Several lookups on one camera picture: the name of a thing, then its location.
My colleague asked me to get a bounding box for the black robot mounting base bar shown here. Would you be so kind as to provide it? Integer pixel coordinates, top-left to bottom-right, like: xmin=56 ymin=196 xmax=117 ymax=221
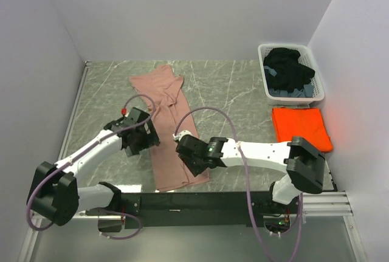
xmin=84 ymin=191 xmax=303 ymax=233

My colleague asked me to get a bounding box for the black t-shirt in basket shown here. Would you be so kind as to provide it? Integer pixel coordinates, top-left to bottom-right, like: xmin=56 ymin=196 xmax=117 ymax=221
xmin=263 ymin=47 xmax=315 ymax=92

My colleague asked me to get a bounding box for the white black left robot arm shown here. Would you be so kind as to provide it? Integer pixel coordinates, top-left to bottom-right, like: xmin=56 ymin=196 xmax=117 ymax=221
xmin=27 ymin=108 xmax=160 ymax=226

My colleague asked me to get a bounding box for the aluminium frame rail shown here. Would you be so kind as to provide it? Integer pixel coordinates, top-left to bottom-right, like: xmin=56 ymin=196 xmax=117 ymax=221
xmin=32 ymin=191 xmax=355 ymax=220

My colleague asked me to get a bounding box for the folded orange t-shirt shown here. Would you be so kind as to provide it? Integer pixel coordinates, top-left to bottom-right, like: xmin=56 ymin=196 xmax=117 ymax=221
xmin=272 ymin=108 xmax=333 ymax=153

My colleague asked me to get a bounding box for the blue garment in basket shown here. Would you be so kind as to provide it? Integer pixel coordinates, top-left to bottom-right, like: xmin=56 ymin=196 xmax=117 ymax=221
xmin=264 ymin=66 xmax=314 ymax=98

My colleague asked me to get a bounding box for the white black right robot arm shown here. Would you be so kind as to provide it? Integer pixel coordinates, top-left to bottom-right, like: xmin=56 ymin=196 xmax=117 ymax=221
xmin=173 ymin=131 xmax=326 ymax=213

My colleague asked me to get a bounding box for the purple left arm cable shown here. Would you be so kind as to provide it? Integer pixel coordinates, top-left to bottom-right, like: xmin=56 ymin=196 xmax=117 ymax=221
xmin=26 ymin=94 xmax=159 ymax=240

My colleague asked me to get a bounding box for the pink printed t-shirt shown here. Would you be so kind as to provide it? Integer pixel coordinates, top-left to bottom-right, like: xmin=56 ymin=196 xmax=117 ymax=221
xmin=129 ymin=65 xmax=210 ymax=191

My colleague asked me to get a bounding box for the white plastic laundry basket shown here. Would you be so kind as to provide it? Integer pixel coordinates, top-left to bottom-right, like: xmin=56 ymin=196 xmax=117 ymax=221
xmin=258 ymin=43 xmax=325 ymax=106

